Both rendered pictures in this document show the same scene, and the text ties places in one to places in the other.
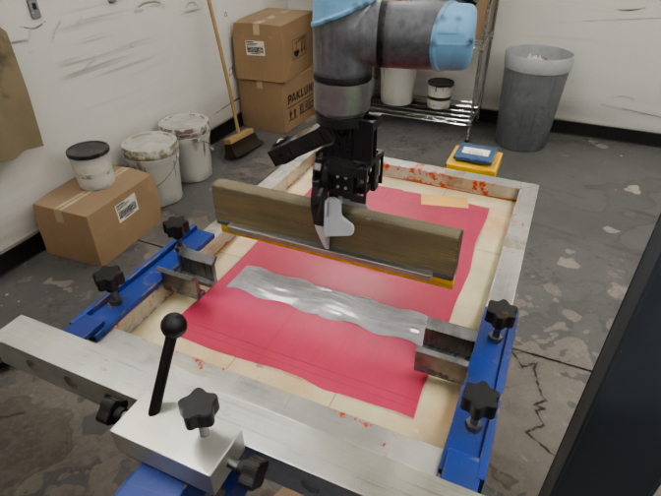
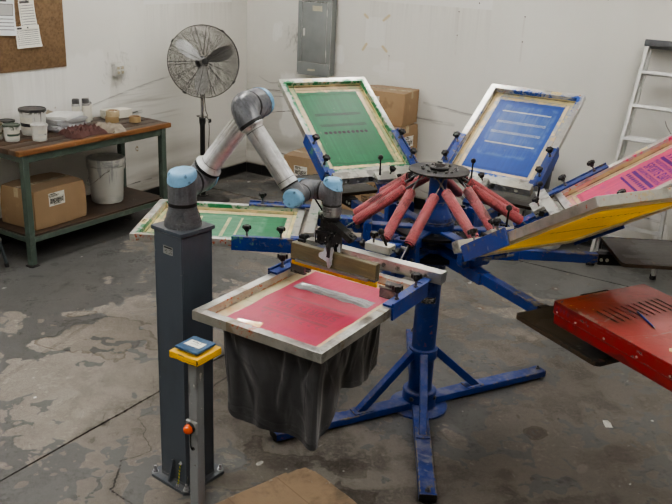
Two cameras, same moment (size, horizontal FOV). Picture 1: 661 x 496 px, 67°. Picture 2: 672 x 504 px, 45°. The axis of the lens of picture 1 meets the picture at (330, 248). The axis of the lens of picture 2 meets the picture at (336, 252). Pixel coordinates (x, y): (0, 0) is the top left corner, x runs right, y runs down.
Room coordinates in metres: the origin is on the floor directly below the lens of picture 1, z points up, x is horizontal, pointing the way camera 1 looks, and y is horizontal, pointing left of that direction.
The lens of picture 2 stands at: (3.70, 0.42, 2.26)
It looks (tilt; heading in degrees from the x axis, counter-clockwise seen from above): 20 degrees down; 188
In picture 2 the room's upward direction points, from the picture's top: 3 degrees clockwise
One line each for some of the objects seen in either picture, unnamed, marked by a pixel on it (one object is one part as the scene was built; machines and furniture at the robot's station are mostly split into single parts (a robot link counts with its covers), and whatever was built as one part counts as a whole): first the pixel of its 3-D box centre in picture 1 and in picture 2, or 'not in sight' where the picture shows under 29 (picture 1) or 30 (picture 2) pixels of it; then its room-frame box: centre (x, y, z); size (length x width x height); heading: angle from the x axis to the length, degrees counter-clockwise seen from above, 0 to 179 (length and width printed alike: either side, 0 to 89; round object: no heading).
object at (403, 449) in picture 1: (355, 252); (315, 301); (0.78, -0.05, 0.97); 0.79 x 0.58 x 0.04; 156
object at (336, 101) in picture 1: (342, 94); (331, 211); (0.66, -0.02, 1.31); 0.08 x 0.08 x 0.05
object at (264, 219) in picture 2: not in sight; (252, 208); (-0.09, -0.52, 1.05); 1.08 x 0.61 x 0.23; 96
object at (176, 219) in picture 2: not in sight; (182, 213); (0.67, -0.62, 1.25); 0.15 x 0.15 x 0.10
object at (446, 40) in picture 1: (427, 33); (307, 189); (0.65, -0.12, 1.39); 0.11 x 0.11 x 0.08; 78
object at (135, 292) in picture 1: (153, 285); (405, 299); (0.67, 0.30, 0.98); 0.30 x 0.05 x 0.07; 156
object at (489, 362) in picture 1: (481, 392); (293, 267); (0.45, -0.20, 0.98); 0.30 x 0.05 x 0.07; 156
